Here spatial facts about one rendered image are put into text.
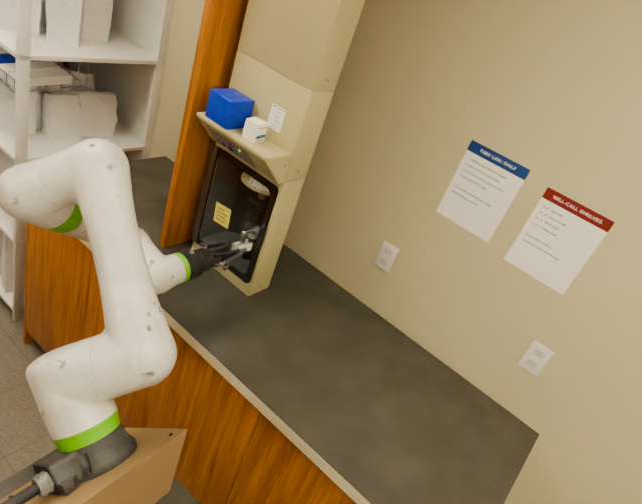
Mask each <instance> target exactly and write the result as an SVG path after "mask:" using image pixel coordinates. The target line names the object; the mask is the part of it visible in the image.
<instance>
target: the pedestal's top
mask: <svg viewBox="0 0 642 504"><path fill-rule="evenodd" d="M56 451H58V448H57V449H55V450H54V451H52V452H50V453H49V454H47V455H45V456H44V457H42V458H40V459H39V460H37V461H35V462H34V463H32V464H30V465H29V466H27V467H25V468H24V469H22V470H20V471H19V472H17V473H15V474H14V475H12V476H10V477H9V478H7V479H5V480H4V481H2V482H0V500H1V499H2V498H4V497H6V496H7V495H9V494H11V493H12V492H14V491H15V490H17V489H19V488H20V487H22V486H23V485H25V484H27V483H28V482H30V481H31V480H32V478H33V477H34V476H35V472H34V469H33V465H34V464H36V463H38V462H39V461H41V460H43V459H44V458H46V457H48V456H49V455H51V454H53V453H54V452H56ZM155 504H199V502H198V501H197V500H196V499H195V498H194V497H193V496H192V495H191V494H190V493H189V492H188V491H187V490H186V489H185V488H184V487H183V486H182V485H181V484H180V483H179V482H178V480H177V479H176V478H175V477H174V478H173V482H172V485H171V489H170V491H169V492H168V493H167V494H166V495H164V496H163V497H162V498H161V499H159V500H158V501H157V502H156V503H155Z"/></svg>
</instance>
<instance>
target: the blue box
mask: <svg viewBox="0 0 642 504"><path fill-rule="evenodd" d="M254 103H255V101H254V100H252V99H251V98H249V97H247V96H246V95H244V94H242V93H241V92H239V91H237V90H236V89H234V88H217V89H211V90H210V94H209V99H208V104H207V109H206V113H205V116H206V117H208V118H209V119H211V120H212V121H214V122H215V123H217V124H218V125H220V126H221V127H223V128H224V129H237V128H244V125H245V121H246V118H250V117H251V115H252V111H253V107H254Z"/></svg>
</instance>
